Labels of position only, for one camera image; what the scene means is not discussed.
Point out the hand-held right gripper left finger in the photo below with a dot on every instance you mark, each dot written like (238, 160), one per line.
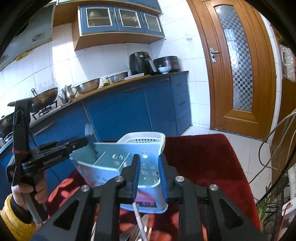
(136, 176)

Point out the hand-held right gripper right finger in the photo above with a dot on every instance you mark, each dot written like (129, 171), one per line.
(163, 180)

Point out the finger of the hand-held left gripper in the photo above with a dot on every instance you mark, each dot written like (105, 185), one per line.
(76, 142)
(44, 150)

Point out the light blue plastic utensil holder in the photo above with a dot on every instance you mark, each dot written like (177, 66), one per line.
(108, 160)

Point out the steel spoon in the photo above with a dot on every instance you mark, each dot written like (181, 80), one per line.
(145, 223)

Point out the steel fork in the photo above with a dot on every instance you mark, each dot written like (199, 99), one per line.
(133, 234)

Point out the person's left forearm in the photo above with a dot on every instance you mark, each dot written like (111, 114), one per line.
(13, 224)

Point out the person's left hand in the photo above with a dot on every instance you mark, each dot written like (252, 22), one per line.
(41, 192)

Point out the gas stove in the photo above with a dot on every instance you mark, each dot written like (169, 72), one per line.
(44, 111)

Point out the black frying pan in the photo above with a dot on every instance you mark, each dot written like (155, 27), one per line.
(5, 125)

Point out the red floral blanket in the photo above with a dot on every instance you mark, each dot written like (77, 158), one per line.
(208, 162)

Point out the steel pitcher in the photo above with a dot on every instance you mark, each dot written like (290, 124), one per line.
(68, 93)

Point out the dark steel wok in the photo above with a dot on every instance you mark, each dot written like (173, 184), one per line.
(44, 98)

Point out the blue base cabinet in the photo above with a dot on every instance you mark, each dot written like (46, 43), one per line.
(120, 109)

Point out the large steel mixing bowl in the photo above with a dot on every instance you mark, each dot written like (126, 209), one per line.
(87, 87)

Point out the small green-label box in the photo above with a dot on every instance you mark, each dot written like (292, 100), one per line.
(104, 81)

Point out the small steel basin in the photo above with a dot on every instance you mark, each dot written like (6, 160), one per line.
(118, 77)

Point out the white flat tray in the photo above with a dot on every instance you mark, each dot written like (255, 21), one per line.
(134, 76)

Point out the wooden door with glass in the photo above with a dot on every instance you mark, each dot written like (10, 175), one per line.
(208, 92)

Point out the black air fryer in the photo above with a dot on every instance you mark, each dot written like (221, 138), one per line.
(138, 62)

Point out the green plant stalks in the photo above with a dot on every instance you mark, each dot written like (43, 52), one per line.
(262, 208)

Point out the white ceramic bowl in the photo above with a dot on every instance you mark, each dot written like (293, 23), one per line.
(164, 69)

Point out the grey range hood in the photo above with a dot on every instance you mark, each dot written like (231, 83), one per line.
(27, 34)

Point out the dark rice cooker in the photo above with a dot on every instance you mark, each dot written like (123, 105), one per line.
(168, 61)

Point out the white power strip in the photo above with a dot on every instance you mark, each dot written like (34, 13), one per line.
(292, 180)

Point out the wooden shelf cabinet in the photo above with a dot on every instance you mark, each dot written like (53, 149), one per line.
(283, 104)

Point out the clear plastic bag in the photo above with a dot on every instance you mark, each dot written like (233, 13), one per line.
(288, 62)

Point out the blue glass-door wall cabinet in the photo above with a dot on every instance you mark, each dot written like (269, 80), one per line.
(83, 23)

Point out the white wall switch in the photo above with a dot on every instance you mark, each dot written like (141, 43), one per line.
(189, 37)

